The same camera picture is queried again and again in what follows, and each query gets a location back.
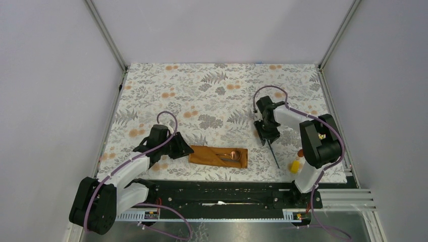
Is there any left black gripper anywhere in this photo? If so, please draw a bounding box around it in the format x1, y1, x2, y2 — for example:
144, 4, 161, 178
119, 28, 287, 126
159, 131, 194, 159

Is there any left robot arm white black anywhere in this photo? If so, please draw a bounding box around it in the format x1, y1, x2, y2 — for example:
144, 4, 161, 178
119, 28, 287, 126
69, 125, 194, 235

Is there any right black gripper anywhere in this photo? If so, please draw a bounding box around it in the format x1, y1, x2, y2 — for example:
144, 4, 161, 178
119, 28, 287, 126
254, 118, 281, 146

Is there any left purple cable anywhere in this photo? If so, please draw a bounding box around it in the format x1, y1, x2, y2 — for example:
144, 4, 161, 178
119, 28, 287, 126
83, 110, 193, 241

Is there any orange cloth napkin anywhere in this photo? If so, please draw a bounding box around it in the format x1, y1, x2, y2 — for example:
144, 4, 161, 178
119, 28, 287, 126
188, 145, 248, 168

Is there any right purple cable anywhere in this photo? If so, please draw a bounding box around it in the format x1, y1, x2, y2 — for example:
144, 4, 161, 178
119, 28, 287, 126
252, 85, 352, 242

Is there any brown wooden spoon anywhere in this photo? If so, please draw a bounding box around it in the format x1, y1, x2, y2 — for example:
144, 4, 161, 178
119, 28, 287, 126
216, 150, 242, 161

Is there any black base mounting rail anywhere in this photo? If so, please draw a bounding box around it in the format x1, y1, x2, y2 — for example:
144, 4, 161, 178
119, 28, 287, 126
134, 180, 323, 220

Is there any purple cable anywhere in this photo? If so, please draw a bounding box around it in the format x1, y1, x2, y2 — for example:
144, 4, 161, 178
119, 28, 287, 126
83, 110, 193, 241
252, 85, 352, 242

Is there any yellow cylinder block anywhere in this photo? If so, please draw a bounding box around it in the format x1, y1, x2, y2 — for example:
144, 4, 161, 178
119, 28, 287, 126
290, 160, 300, 174

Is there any left aluminium frame post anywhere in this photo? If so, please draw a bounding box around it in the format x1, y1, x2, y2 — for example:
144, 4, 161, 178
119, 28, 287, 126
83, 0, 129, 75

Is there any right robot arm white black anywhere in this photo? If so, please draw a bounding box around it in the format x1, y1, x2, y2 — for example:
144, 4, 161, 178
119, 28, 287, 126
253, 96, 345, 208

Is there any aluminium frame post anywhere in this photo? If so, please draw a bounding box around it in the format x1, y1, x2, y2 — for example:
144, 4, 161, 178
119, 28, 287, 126
83, 0, 129, 75
318, 0, 362, 70

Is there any dark teal chopstick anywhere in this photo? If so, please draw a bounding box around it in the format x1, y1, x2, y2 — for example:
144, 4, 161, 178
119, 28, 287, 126
266, 140, 280, 169
220, 158, 240, 163

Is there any right aluminium frame post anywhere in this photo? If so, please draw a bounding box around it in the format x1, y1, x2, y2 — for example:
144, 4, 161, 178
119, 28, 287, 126
318, 0, 362, 70

